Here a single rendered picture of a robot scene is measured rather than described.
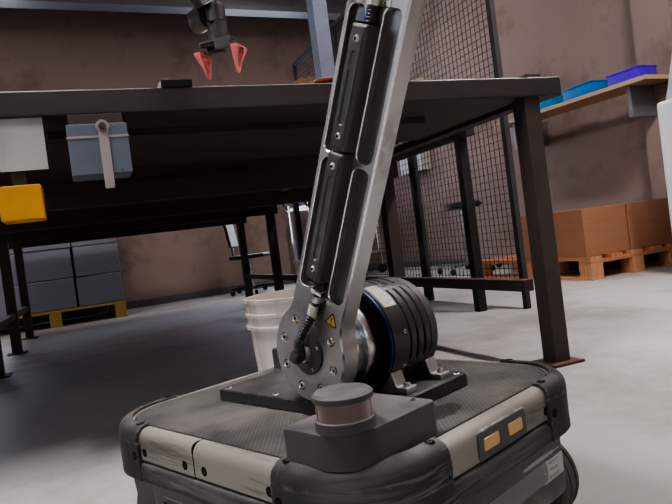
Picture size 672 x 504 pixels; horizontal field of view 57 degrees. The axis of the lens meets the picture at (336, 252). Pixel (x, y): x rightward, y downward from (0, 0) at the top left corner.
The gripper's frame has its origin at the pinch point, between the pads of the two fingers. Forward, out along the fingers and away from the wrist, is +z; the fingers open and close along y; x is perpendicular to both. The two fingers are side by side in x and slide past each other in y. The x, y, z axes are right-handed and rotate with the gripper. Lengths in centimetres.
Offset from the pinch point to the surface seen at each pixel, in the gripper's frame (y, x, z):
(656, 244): -152, -319, 89
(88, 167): 15, 45, 28
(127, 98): 7.8, 36.2, 11.6
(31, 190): 24, 53, 32
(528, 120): -81, -44, 23
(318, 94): -29.4, 3.5, 12.6
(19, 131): 27, 52, 18
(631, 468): -93, 41, 100
